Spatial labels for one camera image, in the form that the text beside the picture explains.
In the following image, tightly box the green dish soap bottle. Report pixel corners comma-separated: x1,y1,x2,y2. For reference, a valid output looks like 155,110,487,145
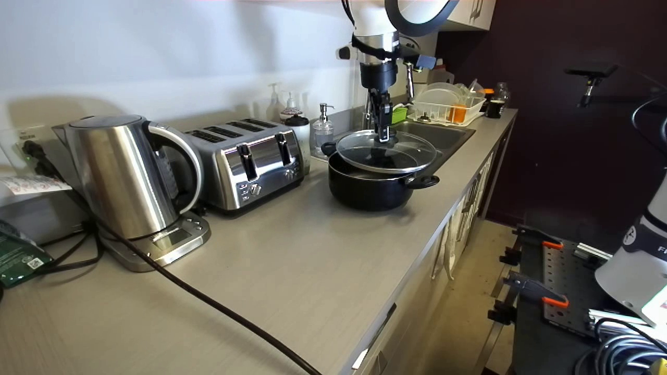
391,102,409,129

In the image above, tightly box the white box with label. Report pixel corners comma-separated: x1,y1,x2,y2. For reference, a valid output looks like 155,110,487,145
0,171,78,246

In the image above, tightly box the clear glass bottle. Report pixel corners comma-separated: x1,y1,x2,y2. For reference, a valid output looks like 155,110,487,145
268,81,291,125

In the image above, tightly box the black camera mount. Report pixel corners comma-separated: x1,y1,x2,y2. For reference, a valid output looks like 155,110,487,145
564,60,619,110

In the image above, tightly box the black clamp with orange tip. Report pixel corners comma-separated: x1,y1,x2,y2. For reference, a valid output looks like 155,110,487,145
499,236,567,271
487,271,573,328

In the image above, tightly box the grey cable bundle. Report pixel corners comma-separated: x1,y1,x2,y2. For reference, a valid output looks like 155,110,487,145
589,313,667,375

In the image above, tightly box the stainless steel double sink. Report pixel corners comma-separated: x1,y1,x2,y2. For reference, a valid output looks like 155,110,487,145
398,118,479,168

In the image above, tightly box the stainless steel four-slot toaster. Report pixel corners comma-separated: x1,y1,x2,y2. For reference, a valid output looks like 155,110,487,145
181,117,308,214

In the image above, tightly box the green packet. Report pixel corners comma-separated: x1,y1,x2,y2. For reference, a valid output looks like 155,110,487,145
0,220,57,291

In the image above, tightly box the glass lid with black knob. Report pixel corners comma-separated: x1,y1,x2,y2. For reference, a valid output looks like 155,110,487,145
335,128,444,177

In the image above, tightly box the clear soap pump dispenser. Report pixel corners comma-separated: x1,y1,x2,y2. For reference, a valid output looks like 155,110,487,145
308,102,335,159

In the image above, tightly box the metal cabinet handle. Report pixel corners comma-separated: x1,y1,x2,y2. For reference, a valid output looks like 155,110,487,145
444,209,464,282
430,217,448,282

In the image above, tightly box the white cup with black lid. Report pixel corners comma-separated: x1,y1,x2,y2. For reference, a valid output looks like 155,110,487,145
284,113,312,167

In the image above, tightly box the stainless steel electric kettle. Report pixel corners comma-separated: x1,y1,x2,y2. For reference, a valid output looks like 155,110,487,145
51,113,207,241

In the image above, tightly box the steel kettle base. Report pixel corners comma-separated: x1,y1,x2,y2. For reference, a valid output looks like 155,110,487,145
103,210,212,273

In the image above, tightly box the black cooking pot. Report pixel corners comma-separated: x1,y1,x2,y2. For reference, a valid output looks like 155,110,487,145
320,139,443,212

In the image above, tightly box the small black cup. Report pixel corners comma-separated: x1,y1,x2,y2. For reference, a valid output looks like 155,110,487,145
483,96,507,122

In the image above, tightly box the white dish rack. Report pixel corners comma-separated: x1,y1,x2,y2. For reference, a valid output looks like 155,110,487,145
409,79,488,128

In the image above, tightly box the black power cable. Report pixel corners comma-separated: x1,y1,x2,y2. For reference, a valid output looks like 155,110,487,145
22,139,324,375

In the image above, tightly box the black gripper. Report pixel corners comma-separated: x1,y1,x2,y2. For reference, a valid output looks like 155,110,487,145
356,57,403,146

